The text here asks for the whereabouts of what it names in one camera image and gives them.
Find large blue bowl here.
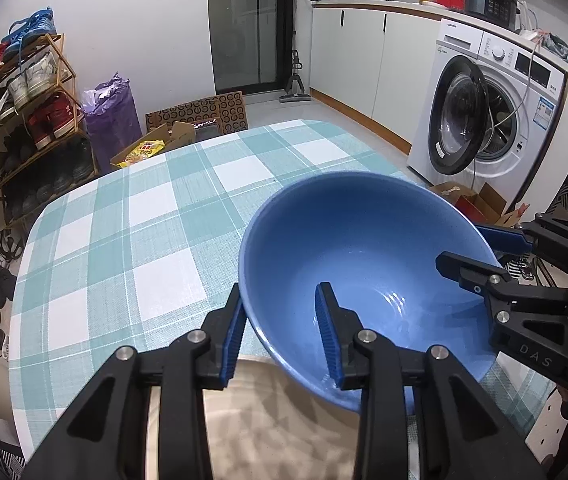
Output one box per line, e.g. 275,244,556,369
238,171,508,416

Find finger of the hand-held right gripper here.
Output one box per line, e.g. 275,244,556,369
436,252,568,311
479,214,568,281

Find ring-patterned cardboard box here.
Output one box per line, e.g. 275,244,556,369
145,91,249,136

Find wooden shoe rack with shoes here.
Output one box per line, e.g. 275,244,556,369
0,7,96,221

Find white base cabinets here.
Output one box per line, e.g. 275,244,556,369
310,5,440,154

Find black-framed glass door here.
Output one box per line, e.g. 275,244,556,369
207,0,295,96

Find grey crumpled cloth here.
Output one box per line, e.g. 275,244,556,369
539,34,568,64

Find yellow snack packet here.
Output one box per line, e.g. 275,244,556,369
116,140,166,169

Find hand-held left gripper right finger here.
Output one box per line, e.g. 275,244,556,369
315,282,540,480

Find purple plastic bag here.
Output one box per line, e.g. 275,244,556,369
83,74,143,174

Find teal checked tablecloth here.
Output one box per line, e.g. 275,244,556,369
9,119,558,462

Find cream round plate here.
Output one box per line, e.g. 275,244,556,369
146,357,422,480

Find small open cardboard box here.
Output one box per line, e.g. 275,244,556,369
429,182,528,229

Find white kitchen countertop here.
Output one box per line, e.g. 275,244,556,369
311,0,568,69

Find white washing machine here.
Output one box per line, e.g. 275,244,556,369
406,22,568,190

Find grey floor mop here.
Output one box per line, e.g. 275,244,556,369
279,0,311,105

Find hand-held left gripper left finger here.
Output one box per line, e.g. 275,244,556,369
24,284,248,480

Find open brown cardboard box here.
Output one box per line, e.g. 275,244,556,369
110,121,198,170

